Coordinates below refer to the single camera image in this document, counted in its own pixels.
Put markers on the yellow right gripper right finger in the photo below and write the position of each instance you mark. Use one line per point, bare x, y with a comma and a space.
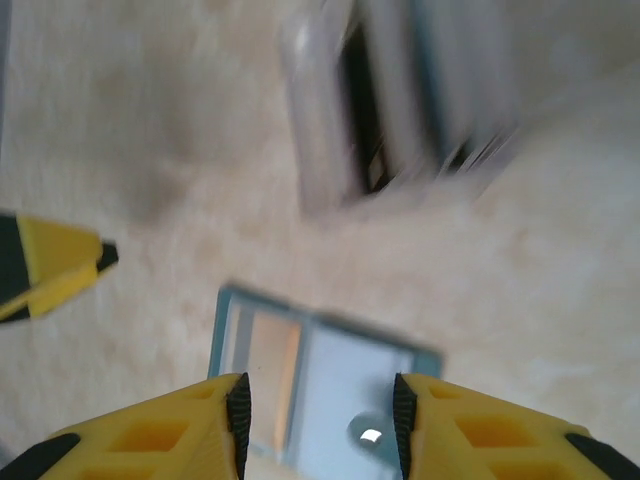
500, 440

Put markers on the blue leather card holder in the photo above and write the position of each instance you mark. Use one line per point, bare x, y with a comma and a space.
345, 380

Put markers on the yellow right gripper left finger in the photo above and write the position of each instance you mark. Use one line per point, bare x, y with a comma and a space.
150, 440

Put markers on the white card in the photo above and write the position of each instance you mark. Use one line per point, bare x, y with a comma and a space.
312, 100

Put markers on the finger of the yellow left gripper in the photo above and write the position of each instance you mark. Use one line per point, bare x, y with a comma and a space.
55, 295
55, 250

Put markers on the blue card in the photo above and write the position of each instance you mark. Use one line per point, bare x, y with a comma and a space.
430, 75

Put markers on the clear acrylic card stand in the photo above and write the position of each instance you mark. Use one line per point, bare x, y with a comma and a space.
312, 165

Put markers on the dark brown card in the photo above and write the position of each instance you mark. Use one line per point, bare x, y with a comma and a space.
360, 110

